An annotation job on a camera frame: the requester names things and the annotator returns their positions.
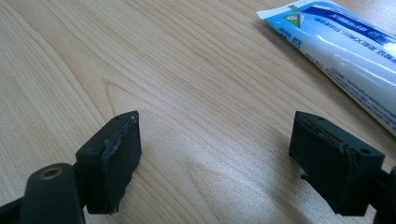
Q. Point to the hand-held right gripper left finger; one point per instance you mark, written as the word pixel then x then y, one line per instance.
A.
pixel 107 166

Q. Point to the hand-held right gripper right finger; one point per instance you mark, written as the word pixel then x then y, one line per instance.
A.
pixel 336 169

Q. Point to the white and blue toothpaste tube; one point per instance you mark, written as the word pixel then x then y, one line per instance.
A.
pixel 342 49

